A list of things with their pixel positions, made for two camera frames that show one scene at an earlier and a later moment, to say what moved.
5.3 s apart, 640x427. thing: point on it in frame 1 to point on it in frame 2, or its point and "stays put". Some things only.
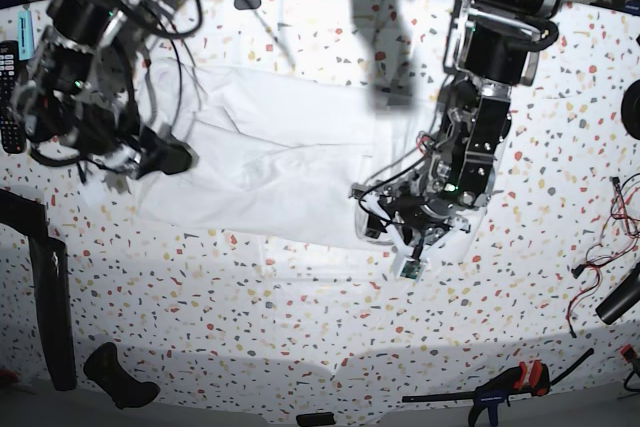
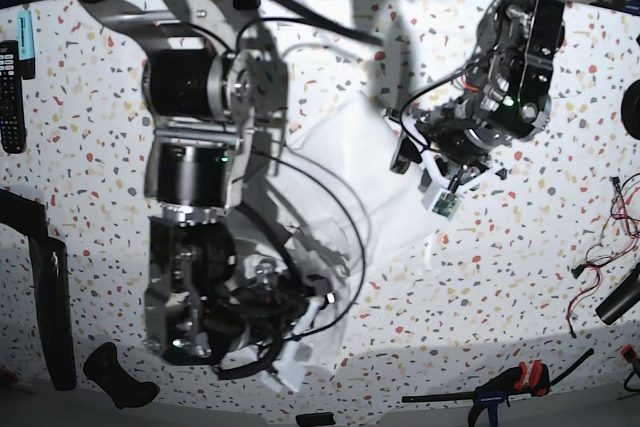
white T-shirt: x=280 y=157 to x=349 y=203
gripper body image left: x=119 y=152 to x=252 y=311
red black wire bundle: x=623 y=233 stays put
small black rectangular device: x=315 y=419 stays put
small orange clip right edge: x=628 y=352 stays put
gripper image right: x=420 y=215 to x=453 y=133
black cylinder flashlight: x=623 y=296 stays put
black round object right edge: x=630 y=109 stays put
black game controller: x=102 y=367 stays put
